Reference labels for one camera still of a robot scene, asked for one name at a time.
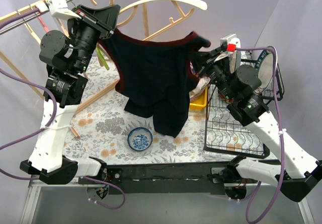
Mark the wooden clothes rack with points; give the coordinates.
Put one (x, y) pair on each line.
(27, 10)

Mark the floral patterned plate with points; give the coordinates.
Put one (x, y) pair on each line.
(235, 60)

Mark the cream white tank top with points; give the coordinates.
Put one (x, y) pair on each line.
(200, 88)

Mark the black wire dish rack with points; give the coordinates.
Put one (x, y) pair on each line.
(225, 135)

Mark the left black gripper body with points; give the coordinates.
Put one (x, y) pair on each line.
(94, 22)

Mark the navy maroon tank top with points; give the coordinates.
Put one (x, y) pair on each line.
(156, 77)

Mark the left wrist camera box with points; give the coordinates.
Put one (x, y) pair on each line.
(58, 9)

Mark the green rimmed white plate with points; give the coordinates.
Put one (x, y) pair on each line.
(264, 68)

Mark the pink plastic hanger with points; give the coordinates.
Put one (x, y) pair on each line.
(46, 29)

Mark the red teal tank top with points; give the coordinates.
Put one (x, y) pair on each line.
(192, 70)

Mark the floral tablecloth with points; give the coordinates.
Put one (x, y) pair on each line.
(103, 128)

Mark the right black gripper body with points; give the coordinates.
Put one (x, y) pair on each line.
(208, 64)

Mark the beige wooden hanger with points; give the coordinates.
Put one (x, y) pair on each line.
(159, 20)

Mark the blue white ceramic bowl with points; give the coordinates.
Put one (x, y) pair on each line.
(139, 139)

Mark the cream plastic hanger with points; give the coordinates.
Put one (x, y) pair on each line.
(31, 31)

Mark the lime green hanger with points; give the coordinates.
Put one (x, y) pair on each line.
(101, 58)

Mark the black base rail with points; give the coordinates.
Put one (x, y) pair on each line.
(166, 178)

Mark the yellow plastic bin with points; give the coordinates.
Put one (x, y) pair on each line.
(201, 102)

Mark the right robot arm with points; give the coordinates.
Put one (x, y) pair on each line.
(299, 172)

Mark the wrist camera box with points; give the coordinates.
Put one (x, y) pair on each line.
(58, 9)
(228, 45)

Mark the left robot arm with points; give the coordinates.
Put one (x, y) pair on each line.
(67, 57)

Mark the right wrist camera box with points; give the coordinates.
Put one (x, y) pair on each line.
(228, 45)

